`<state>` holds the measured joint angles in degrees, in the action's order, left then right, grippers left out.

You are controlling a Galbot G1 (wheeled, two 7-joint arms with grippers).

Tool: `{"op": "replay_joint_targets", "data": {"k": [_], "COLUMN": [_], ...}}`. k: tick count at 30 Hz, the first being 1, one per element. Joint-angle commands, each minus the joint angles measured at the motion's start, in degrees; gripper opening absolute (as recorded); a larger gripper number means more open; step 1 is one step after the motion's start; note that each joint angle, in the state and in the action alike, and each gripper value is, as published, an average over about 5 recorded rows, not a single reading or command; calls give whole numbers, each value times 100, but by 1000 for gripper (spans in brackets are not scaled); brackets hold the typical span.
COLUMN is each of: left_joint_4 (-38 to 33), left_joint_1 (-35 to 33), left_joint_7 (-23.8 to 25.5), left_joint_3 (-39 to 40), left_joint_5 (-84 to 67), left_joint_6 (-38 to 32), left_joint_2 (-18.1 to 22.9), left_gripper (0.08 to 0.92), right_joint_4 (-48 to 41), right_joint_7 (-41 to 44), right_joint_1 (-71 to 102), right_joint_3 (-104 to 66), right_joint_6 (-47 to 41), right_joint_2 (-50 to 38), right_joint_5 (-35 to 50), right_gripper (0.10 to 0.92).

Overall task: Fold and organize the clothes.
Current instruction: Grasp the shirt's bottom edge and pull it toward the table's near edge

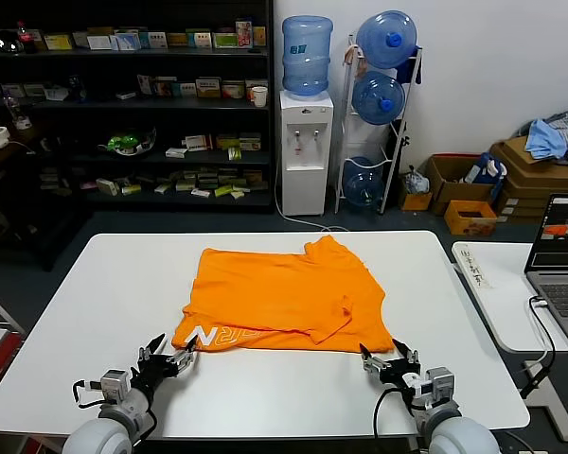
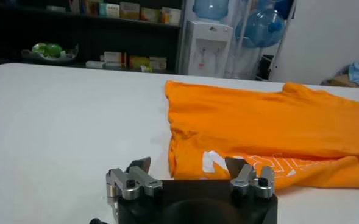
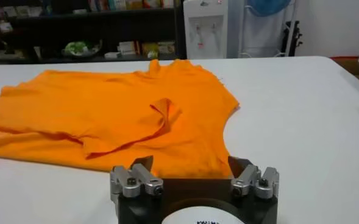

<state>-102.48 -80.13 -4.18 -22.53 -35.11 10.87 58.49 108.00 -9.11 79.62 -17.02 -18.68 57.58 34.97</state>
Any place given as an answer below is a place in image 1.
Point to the orange green medicine box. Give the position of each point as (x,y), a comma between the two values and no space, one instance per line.
(233,89)

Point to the white red medicine box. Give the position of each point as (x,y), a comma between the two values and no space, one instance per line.
(199,143)

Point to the white water dispenser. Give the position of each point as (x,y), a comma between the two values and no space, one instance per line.
(305,189)

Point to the cola bottle red label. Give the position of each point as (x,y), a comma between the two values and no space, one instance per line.
(24,38)

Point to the small upright green box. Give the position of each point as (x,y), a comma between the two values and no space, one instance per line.
(235,153)

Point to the white paper cup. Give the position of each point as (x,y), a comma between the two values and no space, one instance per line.
(260,97)

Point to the white and blue box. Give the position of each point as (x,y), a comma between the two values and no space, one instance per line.
(126,41)

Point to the open brown cardboard box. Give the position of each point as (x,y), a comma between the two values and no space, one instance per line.
(454,189)

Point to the grey laptop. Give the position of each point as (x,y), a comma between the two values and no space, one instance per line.
(563,293)

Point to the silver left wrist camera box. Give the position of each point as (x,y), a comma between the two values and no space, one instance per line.
(112,384)

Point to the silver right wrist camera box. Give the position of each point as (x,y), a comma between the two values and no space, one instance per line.
(440,385)

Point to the blue and white bag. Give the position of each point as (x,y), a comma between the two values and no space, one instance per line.
(484,171)

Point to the orange yellow box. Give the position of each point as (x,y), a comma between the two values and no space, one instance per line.
(260,36)

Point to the pale small medicine box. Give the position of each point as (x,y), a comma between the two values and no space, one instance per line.
(80,39)

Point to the orange t-shirt with white print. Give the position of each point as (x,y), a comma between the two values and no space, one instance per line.
(274,293)

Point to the large flat cardboard box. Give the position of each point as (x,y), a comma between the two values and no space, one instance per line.
(511,156)

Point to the white orange medicine box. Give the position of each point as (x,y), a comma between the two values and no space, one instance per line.
(248,85)

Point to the small orange cardboard box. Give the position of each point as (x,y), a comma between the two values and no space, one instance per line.
(468,227)

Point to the red orange medicine box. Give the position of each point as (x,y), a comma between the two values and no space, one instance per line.
(164,88)

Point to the white red flat box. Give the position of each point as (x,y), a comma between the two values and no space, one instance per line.
(200,193)

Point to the small white green box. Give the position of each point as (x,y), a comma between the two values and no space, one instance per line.
(188,90)

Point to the white green tilted box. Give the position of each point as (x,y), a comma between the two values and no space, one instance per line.
(107,186)

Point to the light blue cloth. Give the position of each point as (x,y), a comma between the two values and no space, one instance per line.
(542,139)

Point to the tall pink box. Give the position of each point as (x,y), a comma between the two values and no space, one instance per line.
(244,33)

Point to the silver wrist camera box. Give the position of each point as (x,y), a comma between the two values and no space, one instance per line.
(112,384)
(440,385)

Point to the small yellow cardboard box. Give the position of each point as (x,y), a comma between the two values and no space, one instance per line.
(414,202)

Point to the green bowl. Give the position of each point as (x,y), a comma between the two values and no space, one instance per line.
(123,141)

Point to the white side table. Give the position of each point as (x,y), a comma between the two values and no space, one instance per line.
(502,307)

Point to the blue plastic bottle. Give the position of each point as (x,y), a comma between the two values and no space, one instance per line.
(77,90)

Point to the blue water jug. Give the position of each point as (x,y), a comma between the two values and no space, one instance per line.
(371,97)
(378,45)
(362,186)

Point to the stacked brown cardboard boxes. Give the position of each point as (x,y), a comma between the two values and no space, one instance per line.
(525,198)

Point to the red and white cart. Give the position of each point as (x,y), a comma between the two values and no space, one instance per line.
(0,359)

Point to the yellow green flat box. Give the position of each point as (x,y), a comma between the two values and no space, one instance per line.
(131,189)
(223,190)

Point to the beige hanging cloth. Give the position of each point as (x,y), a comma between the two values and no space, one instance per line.
(351,54)

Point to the black shelving unit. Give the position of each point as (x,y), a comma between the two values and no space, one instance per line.
(170,53)

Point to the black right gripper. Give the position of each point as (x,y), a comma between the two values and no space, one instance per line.
(402,376)

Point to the flat yellow medicine box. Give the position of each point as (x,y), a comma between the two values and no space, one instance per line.
(177,39)

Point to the small bottle on white base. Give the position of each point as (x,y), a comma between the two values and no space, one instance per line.
(23,124)

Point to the green yellow medicine box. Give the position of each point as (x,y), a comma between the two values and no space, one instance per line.
(227,141)

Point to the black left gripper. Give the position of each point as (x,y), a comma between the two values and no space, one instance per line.
(154,371)

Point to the narrow white blue box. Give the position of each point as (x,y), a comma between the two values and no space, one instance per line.
(144,85)

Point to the dark glass bowl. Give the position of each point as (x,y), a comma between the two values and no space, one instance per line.
(7,42)

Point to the plain white medicine box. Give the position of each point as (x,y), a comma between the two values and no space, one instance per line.
(99,42)

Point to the blue bottle with teal label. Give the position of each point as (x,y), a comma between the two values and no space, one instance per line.
(307,57)

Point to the yellow white medicine box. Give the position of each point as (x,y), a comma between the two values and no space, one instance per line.
(208,88)

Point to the grey plastic bag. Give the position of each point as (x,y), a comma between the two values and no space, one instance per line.
(416,182)

